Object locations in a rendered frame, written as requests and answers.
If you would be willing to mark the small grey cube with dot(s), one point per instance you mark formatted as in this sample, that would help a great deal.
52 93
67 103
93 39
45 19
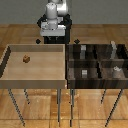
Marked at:
84 73

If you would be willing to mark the grey metal table leg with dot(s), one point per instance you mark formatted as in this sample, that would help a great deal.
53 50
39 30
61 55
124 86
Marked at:
15 105
59 105
26 96
104 96
114 106
72 106

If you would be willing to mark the tall grey box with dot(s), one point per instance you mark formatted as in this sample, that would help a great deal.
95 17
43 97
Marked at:
114 50

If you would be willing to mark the light wooden bin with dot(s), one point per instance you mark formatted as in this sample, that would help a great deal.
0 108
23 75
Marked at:
36 68

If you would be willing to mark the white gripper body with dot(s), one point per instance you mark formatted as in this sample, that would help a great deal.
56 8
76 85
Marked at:
53 30

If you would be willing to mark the brown loaf of bread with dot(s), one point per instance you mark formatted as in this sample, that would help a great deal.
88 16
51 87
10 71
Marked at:
26 59

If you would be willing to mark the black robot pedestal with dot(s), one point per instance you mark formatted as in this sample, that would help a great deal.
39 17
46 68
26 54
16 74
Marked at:
67 23

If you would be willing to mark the dark wooden compartment bin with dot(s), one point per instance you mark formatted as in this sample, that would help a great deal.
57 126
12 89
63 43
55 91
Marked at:
75 66

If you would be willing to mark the grey carton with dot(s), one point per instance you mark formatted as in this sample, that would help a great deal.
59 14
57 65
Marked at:
82 52

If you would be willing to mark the grey can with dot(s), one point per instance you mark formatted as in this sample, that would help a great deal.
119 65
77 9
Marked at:
116 71

